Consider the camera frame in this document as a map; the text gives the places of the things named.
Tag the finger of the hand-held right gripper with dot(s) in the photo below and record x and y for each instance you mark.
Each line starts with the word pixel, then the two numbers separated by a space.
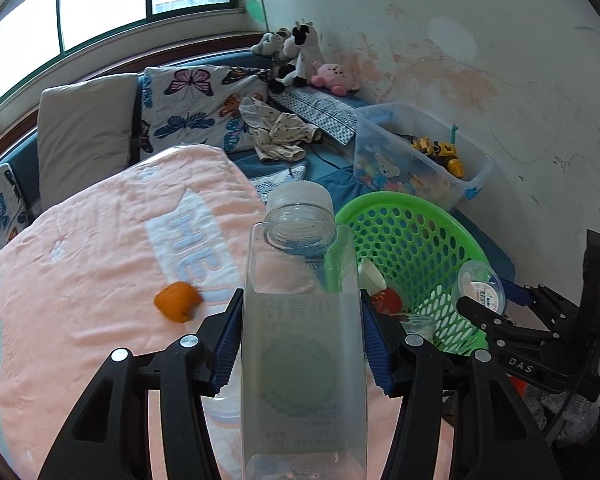
pixel 485 317
pixel 520 292

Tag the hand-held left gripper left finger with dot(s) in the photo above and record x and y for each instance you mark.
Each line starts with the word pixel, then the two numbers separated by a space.
pixel 227 350

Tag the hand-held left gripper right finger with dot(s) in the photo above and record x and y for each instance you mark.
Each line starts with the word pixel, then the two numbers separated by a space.
pixel 380 355

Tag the small clear lidded cup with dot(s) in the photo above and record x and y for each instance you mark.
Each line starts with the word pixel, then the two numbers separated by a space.
pixel 480 282

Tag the red snack canister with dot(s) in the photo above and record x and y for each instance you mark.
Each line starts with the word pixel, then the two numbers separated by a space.
pixel 385 302

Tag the orange peel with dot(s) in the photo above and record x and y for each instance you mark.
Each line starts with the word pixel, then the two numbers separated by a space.
pixel 177 302

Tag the clear plastic bottle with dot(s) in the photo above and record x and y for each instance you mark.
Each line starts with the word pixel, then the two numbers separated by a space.
pixel 300 360

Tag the green plastic basket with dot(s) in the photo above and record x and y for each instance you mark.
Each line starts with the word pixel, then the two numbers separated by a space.
pixel 395 196

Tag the person's right hand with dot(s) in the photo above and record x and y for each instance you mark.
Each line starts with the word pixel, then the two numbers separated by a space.
pixel 570 415

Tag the clear plastic cup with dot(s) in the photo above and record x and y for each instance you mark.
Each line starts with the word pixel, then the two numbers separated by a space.
pixel 415 325

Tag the yellow toy truck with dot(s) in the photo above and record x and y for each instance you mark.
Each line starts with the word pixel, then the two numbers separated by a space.
pixel 442 152

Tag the pink blanket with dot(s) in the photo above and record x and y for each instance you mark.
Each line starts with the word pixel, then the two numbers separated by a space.
pixel 105 240

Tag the checkered cloth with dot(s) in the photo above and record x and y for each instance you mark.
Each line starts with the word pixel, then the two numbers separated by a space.
pixel 280 180

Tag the blue sofa bed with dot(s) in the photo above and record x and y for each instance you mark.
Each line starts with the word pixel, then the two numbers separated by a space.
pixel 330 180

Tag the clear plastic storage box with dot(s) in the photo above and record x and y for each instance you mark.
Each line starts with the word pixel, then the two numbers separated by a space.
pixel 380 160

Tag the crumpled patterned clothes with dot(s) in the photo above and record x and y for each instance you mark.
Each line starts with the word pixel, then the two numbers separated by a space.
pixel 280 135

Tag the folded patterned cloth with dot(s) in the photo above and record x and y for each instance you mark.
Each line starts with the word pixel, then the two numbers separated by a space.
pixel 325 115

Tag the large butterfly print cushion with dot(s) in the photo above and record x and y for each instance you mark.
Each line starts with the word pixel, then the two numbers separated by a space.
pixel 190 105

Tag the white pillow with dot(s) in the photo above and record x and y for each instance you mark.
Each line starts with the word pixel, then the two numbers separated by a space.
pixel 85 135

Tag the small butterfly print cushion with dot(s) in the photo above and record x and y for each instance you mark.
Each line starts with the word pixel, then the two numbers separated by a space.
pixel 0 210

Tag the pink plush toy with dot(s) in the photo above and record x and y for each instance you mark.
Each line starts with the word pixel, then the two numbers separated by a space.
pixel 335 77

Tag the grey plush toy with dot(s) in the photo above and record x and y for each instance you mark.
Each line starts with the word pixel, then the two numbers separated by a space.
pixel 267 44

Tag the cow plush toy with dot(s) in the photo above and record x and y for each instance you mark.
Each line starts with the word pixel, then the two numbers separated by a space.
pixel 302 45

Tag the window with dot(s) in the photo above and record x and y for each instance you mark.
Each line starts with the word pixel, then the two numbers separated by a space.
pixel 105 5

